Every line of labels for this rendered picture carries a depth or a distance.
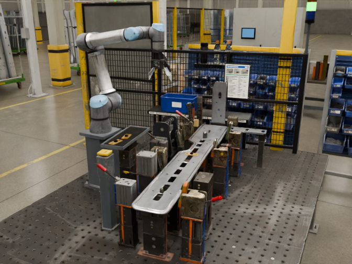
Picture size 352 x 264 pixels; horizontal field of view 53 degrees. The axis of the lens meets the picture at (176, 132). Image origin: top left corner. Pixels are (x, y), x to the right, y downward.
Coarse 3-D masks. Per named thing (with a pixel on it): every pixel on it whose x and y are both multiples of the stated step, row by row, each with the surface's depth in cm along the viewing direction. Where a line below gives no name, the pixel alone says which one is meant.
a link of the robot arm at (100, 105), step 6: (96, 96) 231; (102, 96) 231; (90, 102) 228; (96, 102) 225; (102, 102) 226; (108, 102) 232; (90, 108) 230; (96, 108) 226; (102, 108) 227; (108, 108) 232; (96, 114) 227; (102, 114) 228
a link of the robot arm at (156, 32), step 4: (152, 24) 211; (156, 24) 210; (160, 24) 210; (152, 28) 212; (156, 28) 210; (160, 28) 210; (152, 32) 212; (156, 32) 211; (160, 32) 211; (152, 36) 213; (156, 36) 212; (160, 36) 212; (152, 40) 215; (156, 40) 212; (160, 40) 213
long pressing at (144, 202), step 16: (208, 128) 273; (224, 128) 273; (208, 144) 240; (176, 160) 213; (192, 160) 213; (160, 176) 192; (176, 176) 192; (192, 176) 193; (144, 192) 174; (176, 192) 175; (144, 208) 161; (160, 208) 160
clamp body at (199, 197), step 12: (192, 192) 162; (204, 192) 162; (192, 204) 160; (204, 204) 160; (192, 216) 162; (204, 216) 162; (192, 228) 166; (204, 228) 164; (192, 240) 167; (192, 252) 168; (204, 252) 175
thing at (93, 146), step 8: (88, 128) 240; (112, 128) 240; (120, 128) 240; (88, 136) 230; (96, 136) 226; (104, 136) 225; (112, 136) 234; (88, 144) 233; (96, 144) 230; (88, 152) 236; (96, 152) 232; (112, 152) 237; (88, 160) 238; (96, 160) 234; (88, 168) 240; (96, 168) 236; (96, 176) 238; (88, 184) 244; (96, 184) 241
